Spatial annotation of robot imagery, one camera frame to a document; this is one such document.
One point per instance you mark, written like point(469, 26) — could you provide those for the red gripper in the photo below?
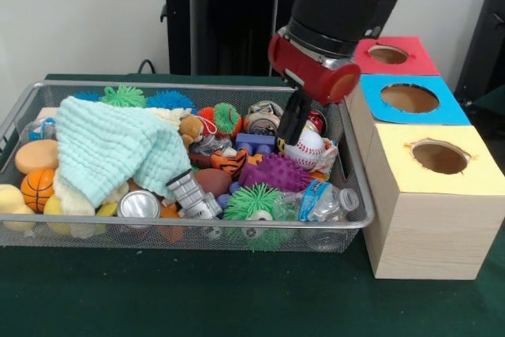
point(316, 73)

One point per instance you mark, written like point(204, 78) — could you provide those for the mint green knitted cloth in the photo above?
point(110, 147)

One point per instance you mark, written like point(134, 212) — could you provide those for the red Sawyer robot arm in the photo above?
point(339, 1)

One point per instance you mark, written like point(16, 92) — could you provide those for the clear shallow bin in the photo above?
point(347, 230)

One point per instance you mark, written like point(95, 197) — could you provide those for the white baseball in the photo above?
point(309, 151)

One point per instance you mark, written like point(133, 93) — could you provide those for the purple spiky ball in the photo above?
point(276, 173)

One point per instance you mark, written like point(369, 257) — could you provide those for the crushed plastic water bottle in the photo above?
point(330, 201)

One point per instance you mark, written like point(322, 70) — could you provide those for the green spiky ball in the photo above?
point(252, 203)

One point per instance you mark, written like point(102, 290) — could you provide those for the large blue spiky ball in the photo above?
point(170, 99)

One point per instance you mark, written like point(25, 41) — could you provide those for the green fuzzy monster toy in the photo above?
point(124, 96)

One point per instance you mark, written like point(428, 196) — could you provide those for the dark green table cloth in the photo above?
point(197, 297)

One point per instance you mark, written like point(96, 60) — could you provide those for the pale orange round sponge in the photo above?
point(36, 155)

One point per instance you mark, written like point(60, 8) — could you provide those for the small orange basketball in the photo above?
point(38, 189)

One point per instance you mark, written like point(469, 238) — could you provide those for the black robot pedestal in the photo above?
point(229, 21)

